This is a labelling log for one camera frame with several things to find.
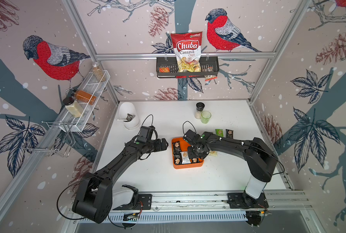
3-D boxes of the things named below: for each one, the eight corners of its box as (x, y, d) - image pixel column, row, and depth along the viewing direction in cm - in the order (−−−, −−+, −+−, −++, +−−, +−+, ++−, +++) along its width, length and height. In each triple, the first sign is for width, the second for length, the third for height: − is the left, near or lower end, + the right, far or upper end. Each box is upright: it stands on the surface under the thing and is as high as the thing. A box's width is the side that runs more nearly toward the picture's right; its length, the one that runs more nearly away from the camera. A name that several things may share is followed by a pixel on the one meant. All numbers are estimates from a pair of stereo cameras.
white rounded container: (123, 130, 105) (115, 116, 92) (127, 116, 113) (120, 102, 101) (139, 130, 105) (134, 116, 92) (142, 116, 113) (137, 102, 101)
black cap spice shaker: (193, 118, 111) (194, 108, 102) (195, 111, 116) (197, 101, 107) (200, 120, 110) (202, 110, 101) (202, 113, 115) (204, 103, 105)
